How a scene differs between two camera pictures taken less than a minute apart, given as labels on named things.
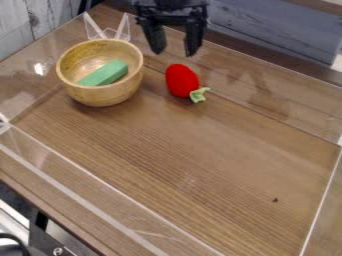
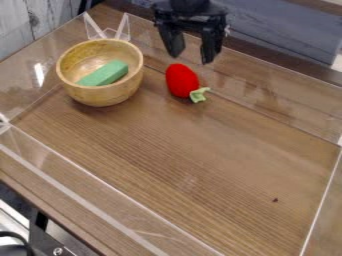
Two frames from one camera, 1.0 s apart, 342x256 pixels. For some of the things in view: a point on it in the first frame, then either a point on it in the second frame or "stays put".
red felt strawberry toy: x=183 y=82 stays put
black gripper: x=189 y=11 to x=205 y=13
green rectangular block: x=109 y=74 stays put
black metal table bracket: x=54 y=240 stays put
